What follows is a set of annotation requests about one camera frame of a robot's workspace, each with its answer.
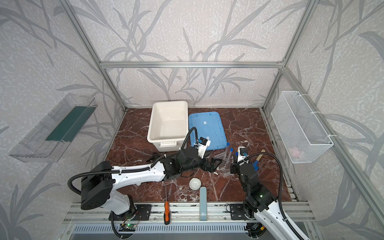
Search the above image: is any blue-capped test tube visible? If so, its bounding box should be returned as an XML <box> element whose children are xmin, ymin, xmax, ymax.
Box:
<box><xmin>228</xmin><ymin>148</ymin><xmax>234</xmax><ymax>163</ymax></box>
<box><xmin>224</xmin><ymin>143</ymin><xmax>230</xmax><ymax>159</ymax></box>

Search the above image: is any white plastic storage bin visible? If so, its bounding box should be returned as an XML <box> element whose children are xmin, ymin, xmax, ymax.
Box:
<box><xmin>147</xmin><ymin>101</ymin><xmax>189</xmax><ymax>152</ymax></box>

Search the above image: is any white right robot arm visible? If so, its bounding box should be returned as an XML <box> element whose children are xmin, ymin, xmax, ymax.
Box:
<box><xmin>230</xmin><ymin>150</ymin><xmax>309</xmax><ymax>240</ymax></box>

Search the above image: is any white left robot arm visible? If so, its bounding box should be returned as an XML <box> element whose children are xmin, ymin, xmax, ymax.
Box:
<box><xmin>67</xmin><ymin>147</ymin><xmax>222</xmax><ymax>216</ymax></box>

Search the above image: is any clear test tube rack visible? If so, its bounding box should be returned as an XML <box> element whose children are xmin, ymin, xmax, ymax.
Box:
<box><xmin>214</xmin><ymin>153</ymin><xmax>234</xmax><ymax>178</ymax></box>

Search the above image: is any white ceramic bowl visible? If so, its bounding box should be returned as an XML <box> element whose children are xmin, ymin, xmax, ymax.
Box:
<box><xmin>189</xmin><ymin>178</ymin><xmax>202</xmax><ymax>191</ymax></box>

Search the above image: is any blue plastic bin lid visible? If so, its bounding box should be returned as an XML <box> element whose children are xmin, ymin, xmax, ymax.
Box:
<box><xmin>189</xmin><ymin>112</ymin><xmax>228</xmax><ymax>151</ymax></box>

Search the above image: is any light blue rectangular block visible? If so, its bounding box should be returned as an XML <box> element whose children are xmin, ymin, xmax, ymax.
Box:
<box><xmin>200</xmin><ymin>187</ymin><xmax>208</xmax><ymax>221</ymax></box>

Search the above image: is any green circuit board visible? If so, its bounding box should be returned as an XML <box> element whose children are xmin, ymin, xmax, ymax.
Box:
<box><xmin>119</xmin><ymin>224</ymin><xmax>137</xmax><ymax>232</ymax></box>

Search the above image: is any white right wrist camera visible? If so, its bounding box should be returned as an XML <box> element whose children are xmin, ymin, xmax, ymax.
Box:
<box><xmin>237</xmin><ymin>146</ymin><xmax>249</xmax><ymax>165</ymax></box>

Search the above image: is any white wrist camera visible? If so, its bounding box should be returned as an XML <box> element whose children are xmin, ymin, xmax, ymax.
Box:
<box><xmin>198</xmin><ymin>137</ymin><xmax>211</xmax><ymax>159</ymax></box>
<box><xmin>237</xmin><ymin>146</ymin><xmax>249</xmax><ymax>165</ymax></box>

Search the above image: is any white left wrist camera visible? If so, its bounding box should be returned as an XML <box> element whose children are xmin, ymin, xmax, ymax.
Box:
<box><xmin>198</xmin><ymin>137</ymin><xmax>211</xmax><ymax>159</ymax></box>

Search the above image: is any orange handled screwdriver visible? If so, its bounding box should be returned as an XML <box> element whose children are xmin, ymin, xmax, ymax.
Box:
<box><xmin>164</xmin><ymin>186</ymin><xmax>171</xmax><ymax>225</ymax></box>

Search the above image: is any white wire mesh basket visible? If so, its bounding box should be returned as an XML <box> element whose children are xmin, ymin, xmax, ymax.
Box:
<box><xmin>272</xmin><ymin>91</ymin><xmax>334</xmax><ymax>164</ymax></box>

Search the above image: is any clear wall shelf green mat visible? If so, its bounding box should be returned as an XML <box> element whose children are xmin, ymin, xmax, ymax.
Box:
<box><xmin>10</xmin><ymin>94</ymin><xmax>98</xmax><ymax>163</ymax></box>

